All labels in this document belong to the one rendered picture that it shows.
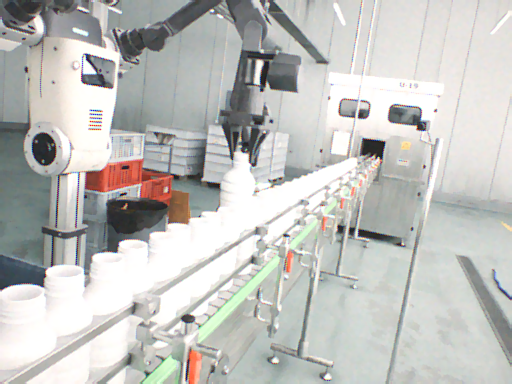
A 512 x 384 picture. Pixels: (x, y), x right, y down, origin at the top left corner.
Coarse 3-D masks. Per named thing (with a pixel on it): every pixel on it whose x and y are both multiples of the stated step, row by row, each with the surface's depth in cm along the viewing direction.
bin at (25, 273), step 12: (0, 252) 99; (0, 264) 99; (12, 264) 97; (24, 264) 96; (36, 264) 95; (0, 276) 99; (12, 276) 98; (24, 276) 97; (36, 276) 95; (0, 288) 100
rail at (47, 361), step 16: (336, 192) 216; (288, 208) 117; (240, 240) 82; (272, 240) 107; (208, 256) 68; (192, 272) 63; (160, 288) 54; (192, 304) 65; (112, 320) 45; (176, 320) 60; (80, 336) 40; (96, 336) 43; (64, 352) 38; (32, 368) 35; (48, 368) 37; (112, 368) 47
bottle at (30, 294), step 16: (16, 288) 38; (32, 288) 38; (0, 304) 35; (16, 304) 35; (32, 304) 36; (0, 320) 35; (16, 320) 35; (32, 320) 36; (0, 336) 35; (16, 336) 35; (32, 336) 36; (48, 336) 38; (0, 352) 35; (16, 352) 35; (32, 352) 36; (48, 352) 37; (0, 368) 35; (16, 368) 35
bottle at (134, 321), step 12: (132, 240) 55; (120, 252) 53; (132, 252) 52; (144, 252) 53; (132, 264) 52; (144, 264) 54; (132, 276) 52; (144, 276) 53; (132, 288) 52; (144, 288) 53; (132, 300) 52; (132, 324) 53; (132, 336) 53
